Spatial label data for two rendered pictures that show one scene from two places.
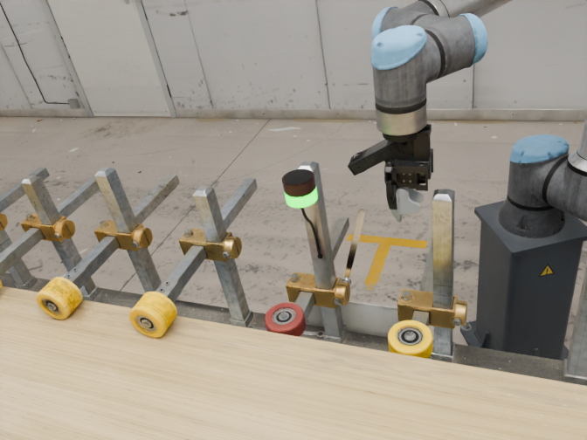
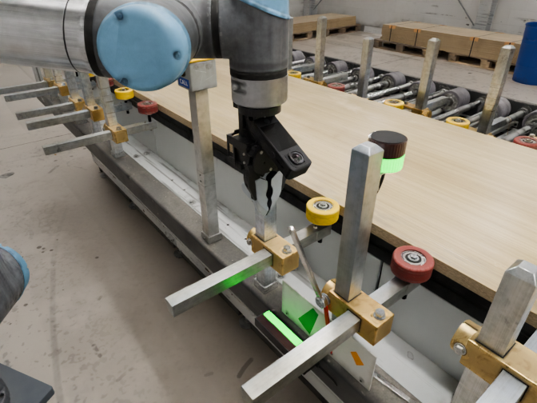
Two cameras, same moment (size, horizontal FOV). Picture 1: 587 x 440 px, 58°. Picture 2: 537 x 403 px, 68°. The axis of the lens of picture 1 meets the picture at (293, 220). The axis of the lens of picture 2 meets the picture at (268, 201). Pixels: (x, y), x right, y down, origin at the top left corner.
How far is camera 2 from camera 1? 1.46 m
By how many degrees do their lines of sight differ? 110
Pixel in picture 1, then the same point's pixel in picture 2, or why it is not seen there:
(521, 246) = (33, 387)
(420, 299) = (279, 244)
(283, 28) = not seen: outside the picture
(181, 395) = (521, 245)
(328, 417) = (405, 197)
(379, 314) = (299, 301)
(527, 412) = not seen: hidden behind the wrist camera
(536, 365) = (221, 251)
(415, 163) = not seen: hidden behind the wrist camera
